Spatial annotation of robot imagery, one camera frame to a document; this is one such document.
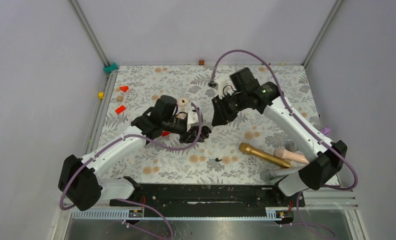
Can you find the grey microphone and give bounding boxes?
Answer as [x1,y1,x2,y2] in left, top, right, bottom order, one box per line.
[259,167,302,182]

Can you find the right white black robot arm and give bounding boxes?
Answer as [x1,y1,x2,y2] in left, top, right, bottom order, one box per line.
[208,67,348,206]

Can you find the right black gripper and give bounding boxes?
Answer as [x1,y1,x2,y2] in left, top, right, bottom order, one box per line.
[211,90,249,127]

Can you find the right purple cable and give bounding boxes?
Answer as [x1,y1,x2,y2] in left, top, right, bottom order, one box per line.
[209,49,359,240]

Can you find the pink earbud charging case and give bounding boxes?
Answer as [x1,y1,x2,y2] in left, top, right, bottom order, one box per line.
[177,97,189,107]

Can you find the gold microphone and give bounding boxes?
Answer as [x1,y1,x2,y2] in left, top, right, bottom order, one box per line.
[239,142,291,169]

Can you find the red flat block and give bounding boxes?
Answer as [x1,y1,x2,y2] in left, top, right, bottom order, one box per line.
[115,105,126,115]

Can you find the teal block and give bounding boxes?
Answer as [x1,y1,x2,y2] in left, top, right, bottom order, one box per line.
[103,62,119,74]

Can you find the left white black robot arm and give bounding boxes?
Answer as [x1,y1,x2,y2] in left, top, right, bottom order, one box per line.
[58,95,212,211]

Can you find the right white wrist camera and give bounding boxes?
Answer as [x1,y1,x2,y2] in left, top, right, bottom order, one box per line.
[208,78,233,99]

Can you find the pink microphone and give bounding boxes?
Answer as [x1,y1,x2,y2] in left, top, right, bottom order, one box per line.
[273,148,309,164]

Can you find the black earbud case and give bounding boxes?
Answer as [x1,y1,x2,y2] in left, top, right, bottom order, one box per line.
[198,125,212,142]

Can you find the floral table mat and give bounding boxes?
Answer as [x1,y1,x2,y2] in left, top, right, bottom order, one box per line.
[87,64,341,187]

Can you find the red box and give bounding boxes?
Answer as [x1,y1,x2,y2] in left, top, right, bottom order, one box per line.
[161,131,171,137]

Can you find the red triangular block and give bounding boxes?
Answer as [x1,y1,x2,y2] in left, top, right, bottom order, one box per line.
[119,85,129,93]

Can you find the purple glitter microphone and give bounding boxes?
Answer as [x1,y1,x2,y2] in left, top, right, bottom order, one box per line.
[285,127,333,153]

